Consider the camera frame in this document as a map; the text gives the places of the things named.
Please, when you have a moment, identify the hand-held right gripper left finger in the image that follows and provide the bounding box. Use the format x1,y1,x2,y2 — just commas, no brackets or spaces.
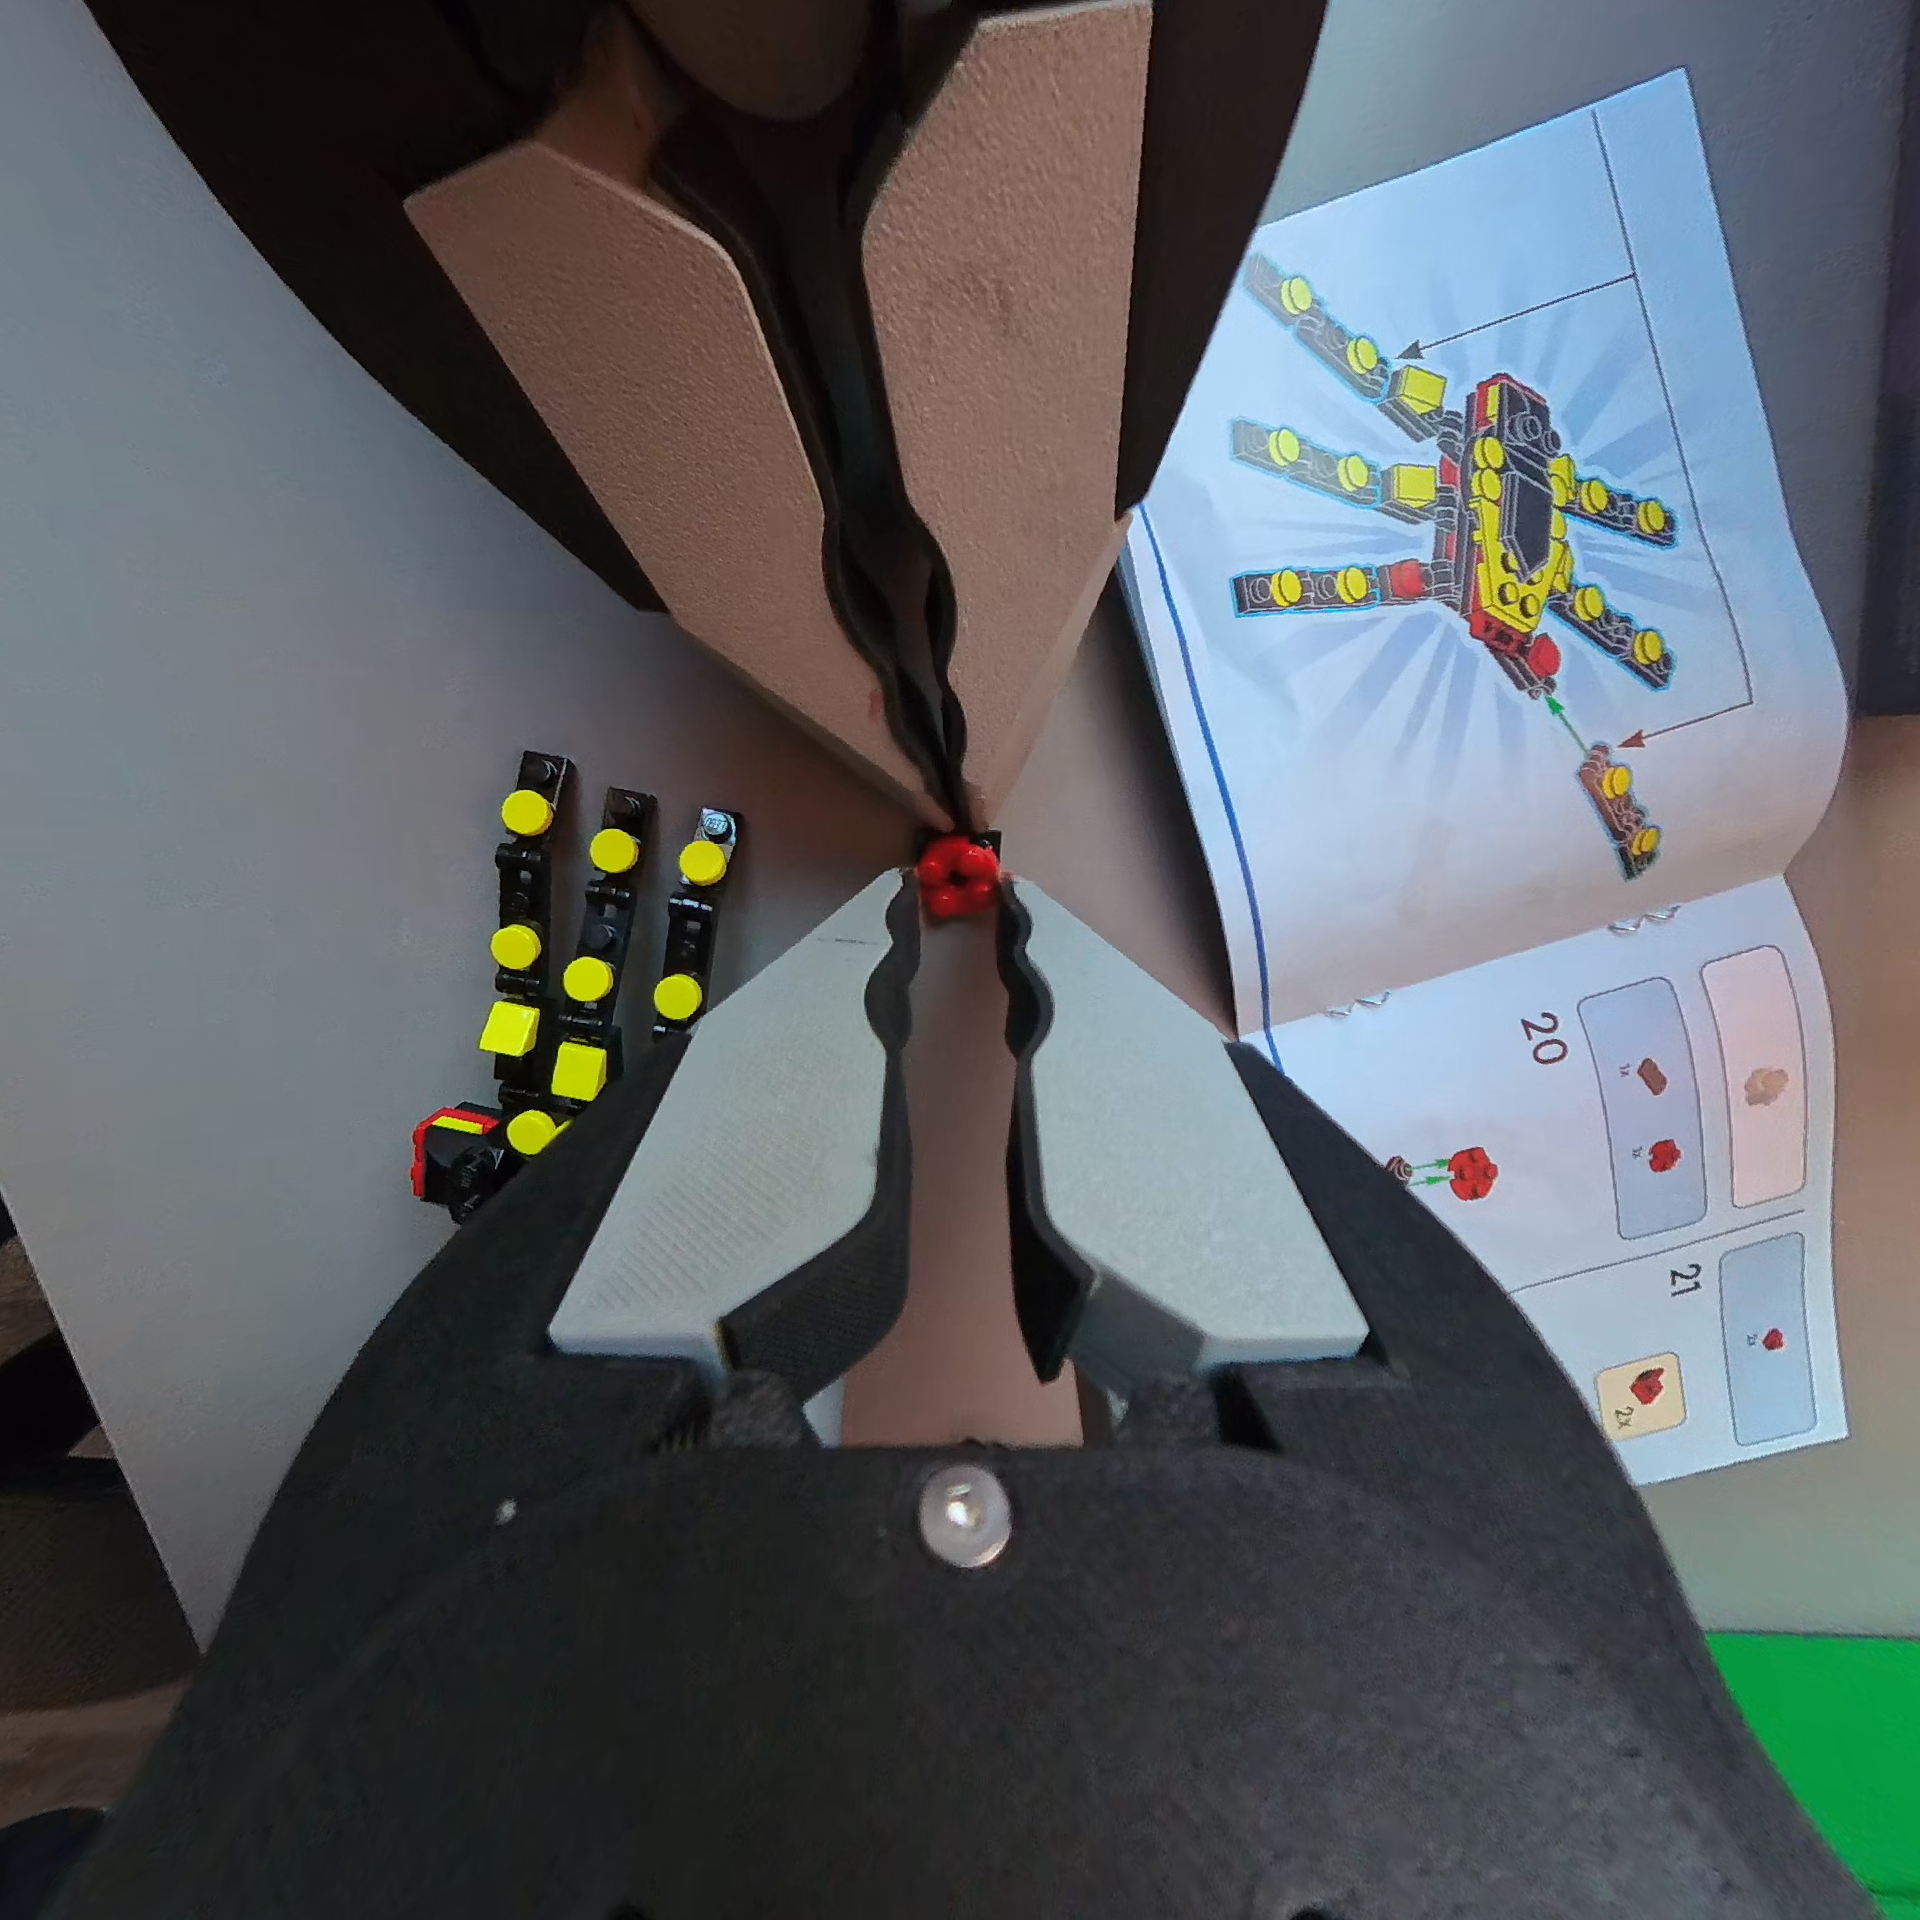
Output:
546,865,922,1442

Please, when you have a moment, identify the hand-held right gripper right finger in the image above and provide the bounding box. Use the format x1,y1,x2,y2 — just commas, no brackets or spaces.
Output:
993,878,1369,1433

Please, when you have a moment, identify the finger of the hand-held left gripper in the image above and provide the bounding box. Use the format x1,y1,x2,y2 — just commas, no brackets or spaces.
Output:
404,128,965,822
867,0,1154,829

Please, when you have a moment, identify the red and black lego piece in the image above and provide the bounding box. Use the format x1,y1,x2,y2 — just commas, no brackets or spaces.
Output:
919,831,1003,921

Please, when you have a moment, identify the black and yellow lego spider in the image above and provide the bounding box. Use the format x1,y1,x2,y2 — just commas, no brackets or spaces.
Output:
407,746,748,1225

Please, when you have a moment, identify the lego instruction booklet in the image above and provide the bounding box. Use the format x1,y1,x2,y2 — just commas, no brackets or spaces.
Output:
1117,66,1853,1488

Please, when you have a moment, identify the green plastic bin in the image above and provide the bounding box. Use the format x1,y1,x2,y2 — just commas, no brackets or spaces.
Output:
1703,1632,1920,1898

